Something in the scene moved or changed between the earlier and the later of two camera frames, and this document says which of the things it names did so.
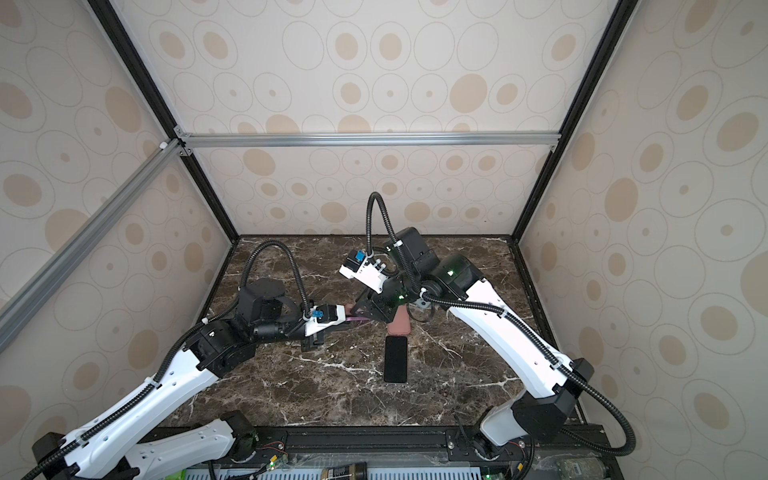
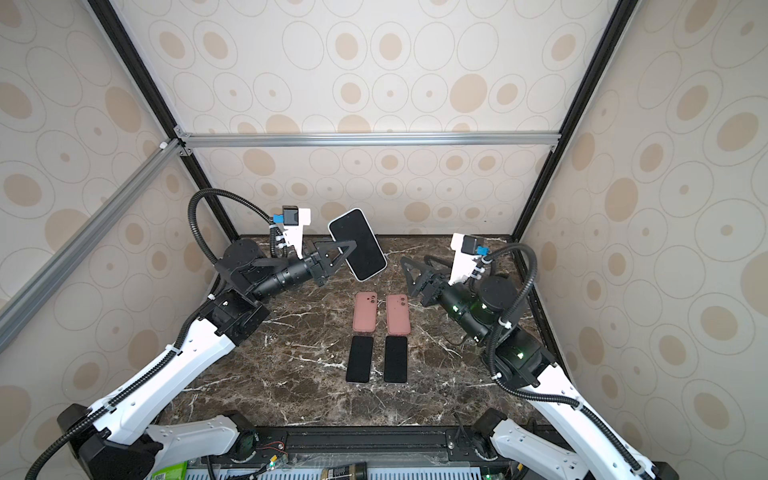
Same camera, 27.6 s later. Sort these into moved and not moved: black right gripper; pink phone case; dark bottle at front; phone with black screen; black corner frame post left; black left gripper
Moved: black left gripper; black right gripper
Not moved: dark bottle at front; black corner frame post left; pink phone case; phone with black screen
